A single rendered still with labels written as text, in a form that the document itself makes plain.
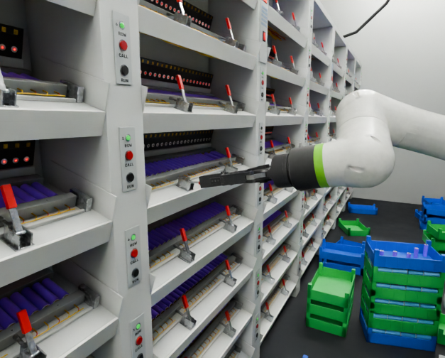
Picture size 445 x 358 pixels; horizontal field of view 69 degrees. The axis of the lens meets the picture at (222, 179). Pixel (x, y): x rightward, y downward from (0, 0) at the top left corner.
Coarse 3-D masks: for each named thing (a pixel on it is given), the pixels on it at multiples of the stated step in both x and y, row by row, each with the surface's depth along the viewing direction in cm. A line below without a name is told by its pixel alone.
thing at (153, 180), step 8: (216, 160) 110; (224, 160) 113; (232, 160) 119; (184, 168) 92; (192, 168) 94; (200, 168) 99; (208, 168) 104; (152, 176) 80; (160, 176) 81; (168, 176) 84; (176, 176) 88; (192, 176) 92; (152, 184) 78; (160, 184) 82; (168, 184) 82
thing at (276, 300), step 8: (288, 272) 198; (280, 280) 191; (288, 280) 198; (296, 280) 196; (280, 288) 184; (288, 288) 189; (272, 296) 178; (280, 296) 180; (288, 296) 182; (264, 304) 166; (272, 304) 171; (280, 304) 174; (264, 312) 164; (272, 312) 166; (264, 320) 159; (272, 320) 160; (264, 328) 154; (264, 336) 149
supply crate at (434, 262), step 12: (372, 240) 168; (372, 252) 155; (384, 252) 166; (420, 252) 164; (432, 252) 158; (384, 264) 150; (396, 264) 149; (408, 264) 147; (420, 264) 146; (432, 264) 145; (444, 264) 144
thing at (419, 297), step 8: (368, 280) 160; (368, 288) 159; (376, 288) 153; (384, 288) 152; (392, 288) 151; (376, 296) 153; (384, 296) 153; (392, 296) 152; (400, 296) 151; (408, 296) 150; (416, 296) 149; (424, 296) 148; (432, 296) 148; (440, 296) 147; (432, 304) 148; (440, 304) 147
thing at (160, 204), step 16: (208, 144) 123; (224, 144) 125; (240, 160) 121; (256, 160) 120; (160, 192) 78; (176, 192) 81; (192, 192) 84; (208, 192) 92; (160, 208) 73; (176, 208) 80
